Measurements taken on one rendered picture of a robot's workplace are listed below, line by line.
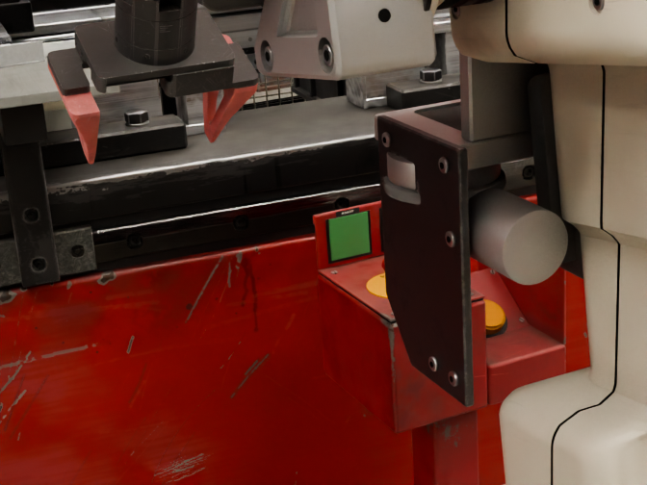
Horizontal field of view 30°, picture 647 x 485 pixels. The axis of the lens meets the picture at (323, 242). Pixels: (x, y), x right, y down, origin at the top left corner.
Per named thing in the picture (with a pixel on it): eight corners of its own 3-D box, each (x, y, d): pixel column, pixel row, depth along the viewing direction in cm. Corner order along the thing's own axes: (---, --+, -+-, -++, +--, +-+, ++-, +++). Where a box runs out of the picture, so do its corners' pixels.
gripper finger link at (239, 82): (136, 121, 96) (139, 22, 89) (220, 107, 98) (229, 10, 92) (163, 176, 91) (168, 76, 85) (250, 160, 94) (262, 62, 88)
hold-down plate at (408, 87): (403, 115, 145) (401, 90, 144) (386, 106, 150) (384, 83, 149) (620, 82, 154) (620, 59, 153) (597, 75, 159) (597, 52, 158)
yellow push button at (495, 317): (475, 344, 125) (481, 332, 123) (458, 315, 127) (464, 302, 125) (505, 335, 126) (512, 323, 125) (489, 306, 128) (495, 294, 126)
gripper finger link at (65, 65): (48, 136, 93) (44, 35, 86) (138, 120, 96) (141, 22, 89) (72, 193, 89) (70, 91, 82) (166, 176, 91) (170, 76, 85)
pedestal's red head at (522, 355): (396, 436, 115) (386, 260, 109) (323, 373, 129) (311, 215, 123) (567, 384, 123) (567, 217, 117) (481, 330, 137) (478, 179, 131)
